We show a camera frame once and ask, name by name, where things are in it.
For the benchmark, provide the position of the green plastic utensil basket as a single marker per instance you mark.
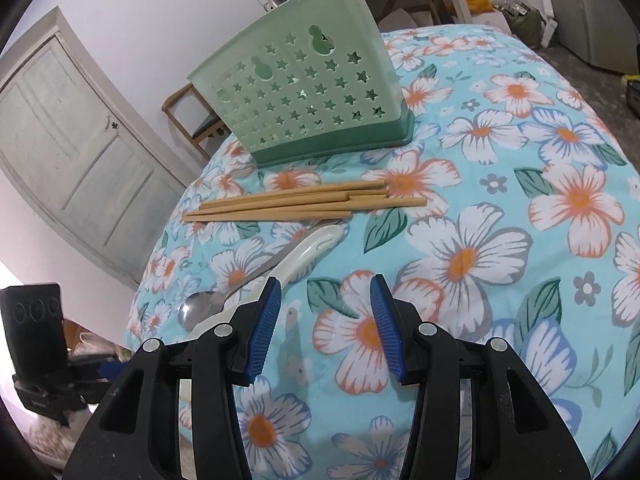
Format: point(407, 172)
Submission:
point(300, 85)

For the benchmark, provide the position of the floral tablecloth table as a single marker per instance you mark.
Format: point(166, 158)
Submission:
point(500, 160)

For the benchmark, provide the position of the pile of wooden chopsticks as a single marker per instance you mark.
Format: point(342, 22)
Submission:
point(275, 205)

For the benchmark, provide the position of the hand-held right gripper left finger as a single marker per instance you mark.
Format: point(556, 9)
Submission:
point(262, 332)

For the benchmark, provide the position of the silver refrigerator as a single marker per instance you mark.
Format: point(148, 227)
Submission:
point(600, 20)

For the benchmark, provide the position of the white ceramic spoon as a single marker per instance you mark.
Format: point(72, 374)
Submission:
point(310, 252)

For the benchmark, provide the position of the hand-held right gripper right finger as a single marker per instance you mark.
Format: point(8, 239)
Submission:
point(387, 332)

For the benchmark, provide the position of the dark green bag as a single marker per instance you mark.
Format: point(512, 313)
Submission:
point(524, 27)

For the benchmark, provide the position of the pale panelled door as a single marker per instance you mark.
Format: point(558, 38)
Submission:
point(75, 135)

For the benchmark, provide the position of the metal spoon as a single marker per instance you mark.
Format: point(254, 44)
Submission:
point(200, 307)

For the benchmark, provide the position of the wooden chair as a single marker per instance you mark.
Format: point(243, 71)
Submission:
point(202, 127)

